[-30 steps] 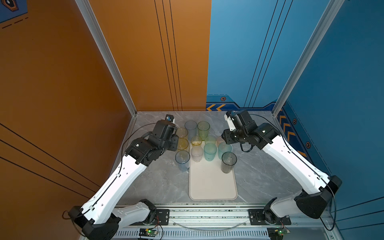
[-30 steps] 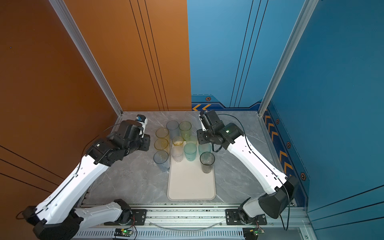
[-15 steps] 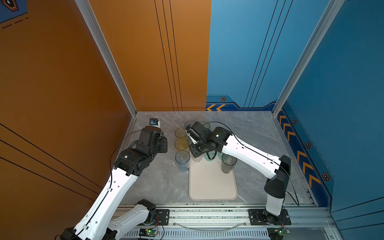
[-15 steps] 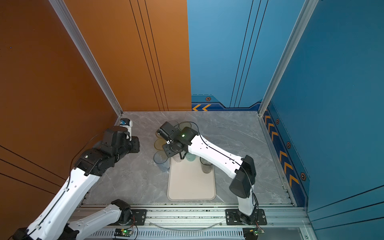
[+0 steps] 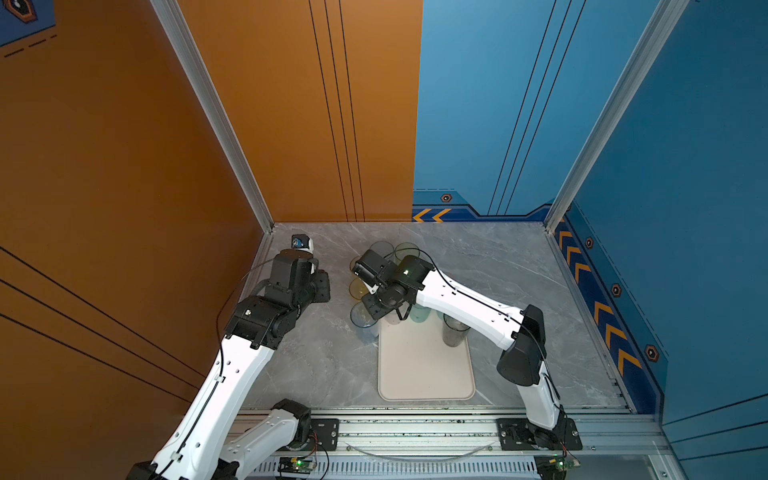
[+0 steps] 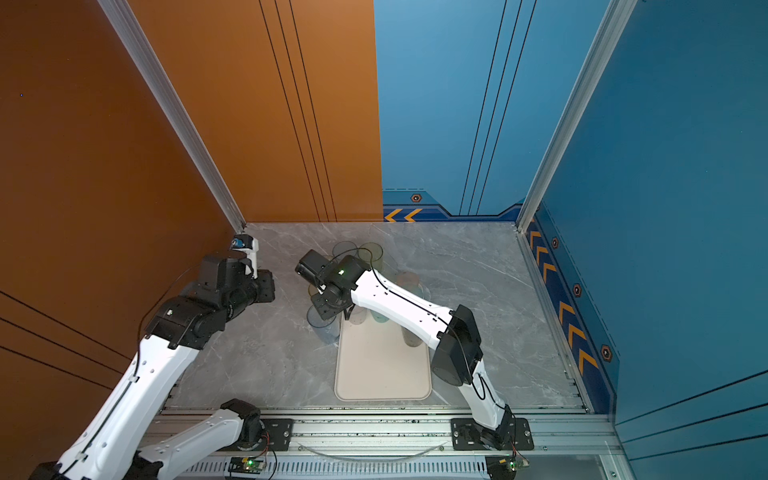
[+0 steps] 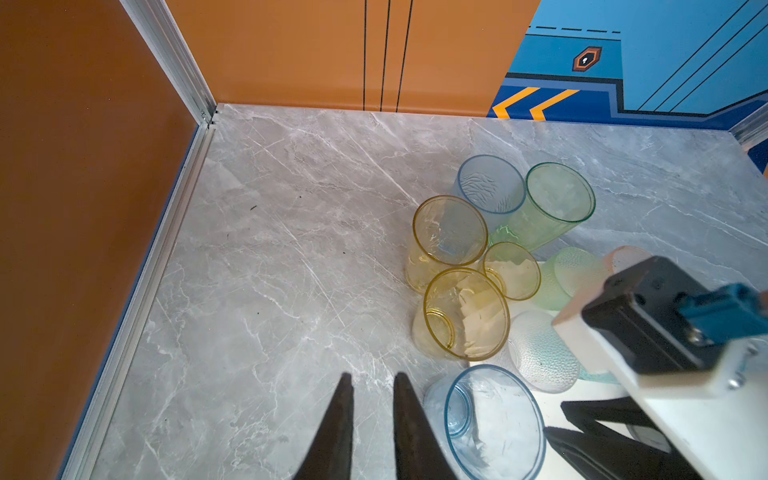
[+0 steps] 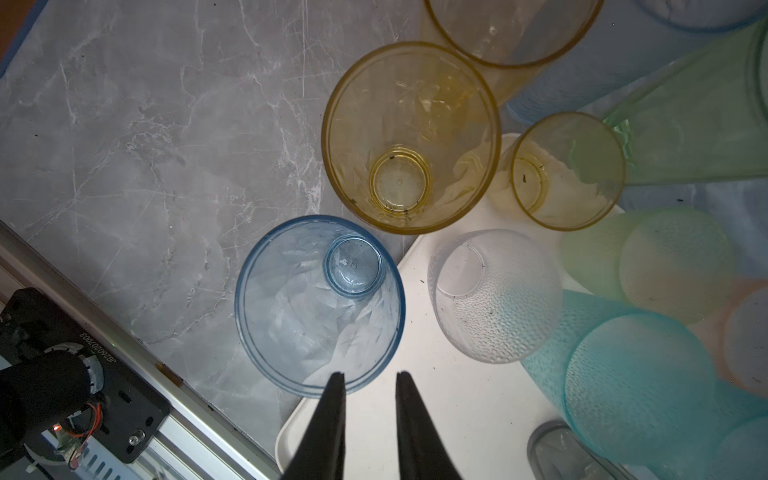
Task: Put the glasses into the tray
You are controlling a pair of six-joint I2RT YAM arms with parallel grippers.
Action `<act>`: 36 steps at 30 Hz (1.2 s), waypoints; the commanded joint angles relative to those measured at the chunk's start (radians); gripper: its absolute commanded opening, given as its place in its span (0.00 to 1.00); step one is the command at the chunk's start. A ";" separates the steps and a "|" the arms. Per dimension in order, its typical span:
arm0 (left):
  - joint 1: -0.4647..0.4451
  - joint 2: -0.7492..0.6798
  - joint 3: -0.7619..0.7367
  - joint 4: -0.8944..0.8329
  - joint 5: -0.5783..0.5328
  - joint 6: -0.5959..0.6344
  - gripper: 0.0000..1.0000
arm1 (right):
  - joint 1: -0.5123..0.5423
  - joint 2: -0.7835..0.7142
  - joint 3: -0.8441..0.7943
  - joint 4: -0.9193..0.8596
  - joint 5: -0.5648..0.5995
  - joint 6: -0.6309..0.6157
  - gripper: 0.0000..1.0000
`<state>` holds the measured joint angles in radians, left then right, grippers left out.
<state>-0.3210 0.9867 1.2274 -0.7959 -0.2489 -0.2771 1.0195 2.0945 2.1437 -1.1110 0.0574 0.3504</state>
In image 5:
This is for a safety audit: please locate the circuit board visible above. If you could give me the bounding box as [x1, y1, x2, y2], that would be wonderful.
[276, 457, 317, 479]
[534, 456, 581, 480]

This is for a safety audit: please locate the tall blue glass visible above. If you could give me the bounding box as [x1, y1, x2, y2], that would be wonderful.
[350, 301, 380, 344]
[369, 240, 395, 258]

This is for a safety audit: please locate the tall yellow glass front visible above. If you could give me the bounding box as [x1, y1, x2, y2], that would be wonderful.
[349, 278, 373, 300]

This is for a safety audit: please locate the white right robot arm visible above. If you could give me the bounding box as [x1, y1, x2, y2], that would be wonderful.
[352, 249, 568, 450]

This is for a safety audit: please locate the cream plastic tray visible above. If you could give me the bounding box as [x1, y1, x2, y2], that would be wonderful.
[378, 311, 476, 402]

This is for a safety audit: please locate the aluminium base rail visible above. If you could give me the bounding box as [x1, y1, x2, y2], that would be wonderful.
[158, 407, 685, 480]

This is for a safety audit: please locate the teal glass front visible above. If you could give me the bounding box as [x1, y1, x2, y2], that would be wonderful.
[409, 304, 431, 323]

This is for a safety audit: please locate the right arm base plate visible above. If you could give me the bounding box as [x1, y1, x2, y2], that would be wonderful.
[496, 418, 583, 452]

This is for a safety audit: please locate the tall dark grey glass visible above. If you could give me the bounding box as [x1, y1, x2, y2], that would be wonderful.
[442, 314, 470, 348]

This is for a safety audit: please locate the tall blue glass rear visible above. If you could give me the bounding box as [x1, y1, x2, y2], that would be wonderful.
[369, 240, 395, 258]

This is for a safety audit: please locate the tall blue glass front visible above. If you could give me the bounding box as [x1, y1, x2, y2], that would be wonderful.
[350, 301, 380, 344]

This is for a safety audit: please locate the right circuit board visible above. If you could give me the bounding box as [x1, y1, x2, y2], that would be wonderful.
[534, 456, 581, 480]

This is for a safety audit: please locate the aluminium corner post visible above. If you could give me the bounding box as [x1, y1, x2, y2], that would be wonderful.
[150, 0, 274, 234]
[543, 0, 689, 234]

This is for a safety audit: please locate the aluminium corner post left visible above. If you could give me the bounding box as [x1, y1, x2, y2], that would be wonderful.
[150, 0, 274, 234]

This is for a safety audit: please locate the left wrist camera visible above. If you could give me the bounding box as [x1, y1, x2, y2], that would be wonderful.
[291, 233, 314, 254]

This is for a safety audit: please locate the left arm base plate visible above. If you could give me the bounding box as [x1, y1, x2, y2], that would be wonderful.
[278, 418, 340, 453]

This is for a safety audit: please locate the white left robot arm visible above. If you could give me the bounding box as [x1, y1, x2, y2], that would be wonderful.
[128, 235, 330, 479]

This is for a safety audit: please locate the left circuit board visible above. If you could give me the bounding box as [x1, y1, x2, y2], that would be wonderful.
[276, 457, 317, 479]

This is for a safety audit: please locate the aluminium corner post right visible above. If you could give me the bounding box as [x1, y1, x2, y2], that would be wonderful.
[543, 0, 689, 234]

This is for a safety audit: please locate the tall green glass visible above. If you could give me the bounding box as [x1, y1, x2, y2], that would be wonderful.
[394, 242, 421, 262]

